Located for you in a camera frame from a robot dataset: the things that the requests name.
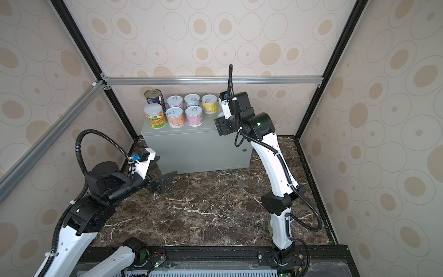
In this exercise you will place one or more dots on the left black corner post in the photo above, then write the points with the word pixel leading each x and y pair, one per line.
pixel 84 48

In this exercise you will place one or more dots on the black corner post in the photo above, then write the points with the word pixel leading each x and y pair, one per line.
pixel 337 53
pixel 84 48

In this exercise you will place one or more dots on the green orange plastic-lid can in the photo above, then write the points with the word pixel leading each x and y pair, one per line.
pixel 155 115

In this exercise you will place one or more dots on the light blue label can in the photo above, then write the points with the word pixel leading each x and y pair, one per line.
pixel 192 99

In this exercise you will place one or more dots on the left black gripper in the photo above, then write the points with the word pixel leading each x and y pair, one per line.
pixel 154 184

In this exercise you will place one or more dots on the dark blue tin can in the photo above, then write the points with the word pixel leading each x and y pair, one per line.
pixel 155 95

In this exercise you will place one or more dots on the right black corner post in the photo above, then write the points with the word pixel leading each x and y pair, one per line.
pixel 337 53

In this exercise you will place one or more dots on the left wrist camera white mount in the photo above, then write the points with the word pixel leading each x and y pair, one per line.
pixel 142 160

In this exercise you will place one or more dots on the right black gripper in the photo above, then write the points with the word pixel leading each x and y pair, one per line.
pixel 221 126

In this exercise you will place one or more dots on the back horizontal aluminium rail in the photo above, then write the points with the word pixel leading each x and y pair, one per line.
pixel 215 80

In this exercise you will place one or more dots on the orange peach label can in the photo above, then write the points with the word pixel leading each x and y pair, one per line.
pixel 175 117

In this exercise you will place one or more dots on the pink white small can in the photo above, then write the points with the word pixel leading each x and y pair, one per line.
pixel 175 101

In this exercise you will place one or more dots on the grey metal cabinet box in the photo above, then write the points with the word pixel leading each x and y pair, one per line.
pixel 196 149

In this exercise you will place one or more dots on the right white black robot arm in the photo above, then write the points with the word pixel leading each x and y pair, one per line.
pixel 258 129

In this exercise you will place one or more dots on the green label plastic-lid can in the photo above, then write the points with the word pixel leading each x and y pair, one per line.
pixel 269 227

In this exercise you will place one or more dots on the yellow label can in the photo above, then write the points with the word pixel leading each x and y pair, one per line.
pixel 209 104

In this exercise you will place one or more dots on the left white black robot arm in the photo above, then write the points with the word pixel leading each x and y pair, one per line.
pixel 81 222

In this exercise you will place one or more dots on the left side aluminium rail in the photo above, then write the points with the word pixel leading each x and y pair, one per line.
pixel 21 168

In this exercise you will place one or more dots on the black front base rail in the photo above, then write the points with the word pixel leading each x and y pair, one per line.
pixel 310 261

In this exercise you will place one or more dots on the pink label can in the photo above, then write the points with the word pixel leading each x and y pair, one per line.
pixel 194 116

